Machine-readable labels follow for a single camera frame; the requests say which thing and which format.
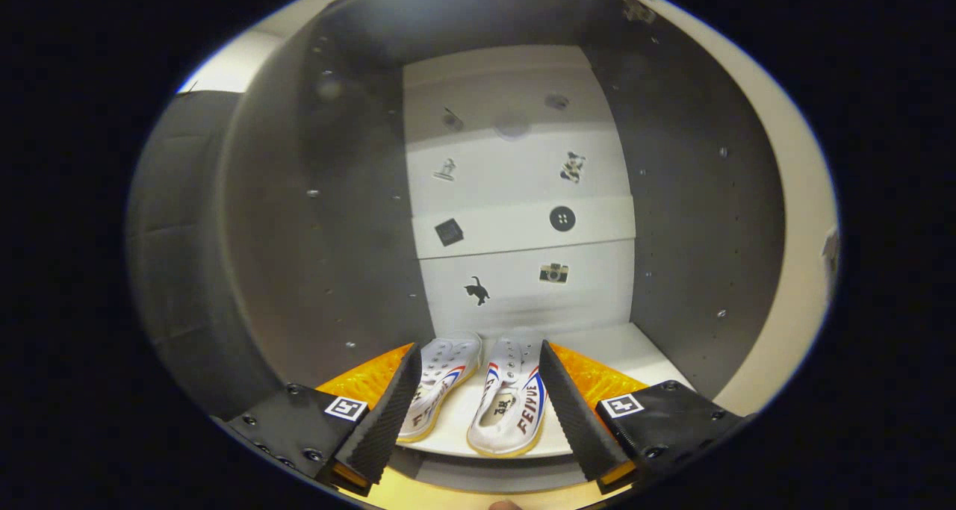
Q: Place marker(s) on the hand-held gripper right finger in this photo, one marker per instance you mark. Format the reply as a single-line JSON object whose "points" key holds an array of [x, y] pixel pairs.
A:
{"points": [[571, 413]]}

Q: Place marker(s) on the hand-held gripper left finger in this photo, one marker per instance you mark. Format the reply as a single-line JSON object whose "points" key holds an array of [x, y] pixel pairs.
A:
{"points": [[388, 413]]}

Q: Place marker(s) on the white canvas shoe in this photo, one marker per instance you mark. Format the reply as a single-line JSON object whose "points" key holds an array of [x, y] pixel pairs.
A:
{"points": [[511, 405], [444, 368]]}

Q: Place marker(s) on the dark gray shoe cabinet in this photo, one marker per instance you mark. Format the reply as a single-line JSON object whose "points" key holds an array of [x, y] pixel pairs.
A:
{"points": [[336, 234]]}

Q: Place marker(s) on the metal door hinge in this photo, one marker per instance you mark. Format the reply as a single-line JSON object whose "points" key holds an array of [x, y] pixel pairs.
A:
{"points": [[636, 6]]}

